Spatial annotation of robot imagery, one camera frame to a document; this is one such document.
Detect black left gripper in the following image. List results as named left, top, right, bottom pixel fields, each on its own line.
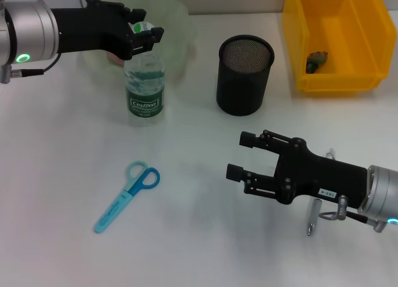
left=49, top=0, right=165, bottom=62

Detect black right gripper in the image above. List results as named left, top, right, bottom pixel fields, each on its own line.
left=226, top=129, right=369, bottom=209

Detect pink toy peach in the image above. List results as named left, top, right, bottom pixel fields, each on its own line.
left=107, top=52, right=126, bottom=67

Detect clear green-label water bottle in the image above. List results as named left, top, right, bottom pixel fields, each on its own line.
left=124, top=19, right=165, bottom=128

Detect green plastic wrapper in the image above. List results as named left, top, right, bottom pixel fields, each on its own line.
left=305, top=50, right=330, bottom=75

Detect translucent green fruit bowl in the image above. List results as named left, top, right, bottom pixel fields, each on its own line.
left=76, top=0, right=198, bottom=82

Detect black mesh pen holder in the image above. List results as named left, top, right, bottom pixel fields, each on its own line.
left=216, top=34, right=276, bottom=116

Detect silver pen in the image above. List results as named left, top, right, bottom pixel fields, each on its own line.
left=306, top=147, right=338, bottom=237

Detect blue scissors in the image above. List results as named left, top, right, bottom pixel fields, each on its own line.
left=94, top=161, right=161, bottom=234

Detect yellow plastic bin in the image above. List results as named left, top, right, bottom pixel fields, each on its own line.
left=282, top=0, right=398, bottom=93

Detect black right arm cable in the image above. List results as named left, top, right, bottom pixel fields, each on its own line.
left=318, top=195, right=386, bottom=233

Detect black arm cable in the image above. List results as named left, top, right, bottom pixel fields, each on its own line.
left=318, top=195, right=386, bottom=233
left=0, top=55, right=62, bottom=84

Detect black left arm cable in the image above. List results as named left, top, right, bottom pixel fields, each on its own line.
left=0, top=55, right=62, bottom=84

